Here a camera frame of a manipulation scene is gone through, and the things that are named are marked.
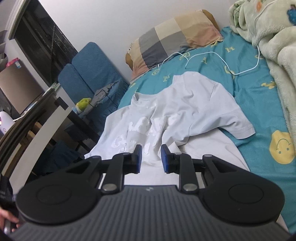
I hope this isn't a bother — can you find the white t-shirt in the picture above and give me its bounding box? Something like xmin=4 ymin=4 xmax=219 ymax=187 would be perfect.
xmin=86 ymin=72 xmax=255 ymax=185

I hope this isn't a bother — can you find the person's hand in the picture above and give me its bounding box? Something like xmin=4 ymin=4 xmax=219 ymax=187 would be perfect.
xmin=0 ymin=209 xmax=20 ymax=234

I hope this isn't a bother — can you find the teal patterned bed sheet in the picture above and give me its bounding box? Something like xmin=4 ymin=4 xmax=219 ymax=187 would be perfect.
xmin=119 ymin=27 xmax=295 ymax=232

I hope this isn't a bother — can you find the yellow green plush toy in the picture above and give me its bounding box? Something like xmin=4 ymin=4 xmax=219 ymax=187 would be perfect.
xmin=72 ymin=97 xmax=91 ymax=114

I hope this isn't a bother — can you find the white round humidifier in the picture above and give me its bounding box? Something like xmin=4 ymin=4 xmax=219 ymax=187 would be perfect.
xmin=0 ymin=111 xmax=15 ymax=135

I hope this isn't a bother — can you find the grey folded cloth on chair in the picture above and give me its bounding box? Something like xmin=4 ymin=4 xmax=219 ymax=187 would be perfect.
xmin=89 ymin=81 xmax=118 ymax=107

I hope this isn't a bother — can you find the cardboard box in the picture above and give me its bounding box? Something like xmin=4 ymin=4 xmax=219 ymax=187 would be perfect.
xmin=1 ymin=61 xmax=44 ymax=114

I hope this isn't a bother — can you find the blue covered chair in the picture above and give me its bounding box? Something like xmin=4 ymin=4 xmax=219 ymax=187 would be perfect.
xmin=58 ymin=42 xmax=128 ymax=133

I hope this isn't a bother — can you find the dark window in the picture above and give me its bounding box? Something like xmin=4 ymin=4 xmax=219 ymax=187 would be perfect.
xmin=10 ymin=1 xmax=78 ymax=86

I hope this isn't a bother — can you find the checkered pillow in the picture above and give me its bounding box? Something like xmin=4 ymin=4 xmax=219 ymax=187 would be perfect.
xmin=125 ymin=9 xmax=223 ymax=80

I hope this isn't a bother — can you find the light green fleece blanket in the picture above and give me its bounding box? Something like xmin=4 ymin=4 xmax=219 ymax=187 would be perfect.
xmin=229 ymin=1 xmax=295 ymax=138

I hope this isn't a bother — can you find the cluttered wall shelf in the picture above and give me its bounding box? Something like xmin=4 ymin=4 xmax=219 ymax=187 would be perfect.
xmin=0 ymin=30 xmax=8 ymax=72

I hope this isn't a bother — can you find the white charging cable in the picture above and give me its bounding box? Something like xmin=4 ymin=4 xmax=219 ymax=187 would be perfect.
xmin=158 ymin=0 xmax=278 ymax=76

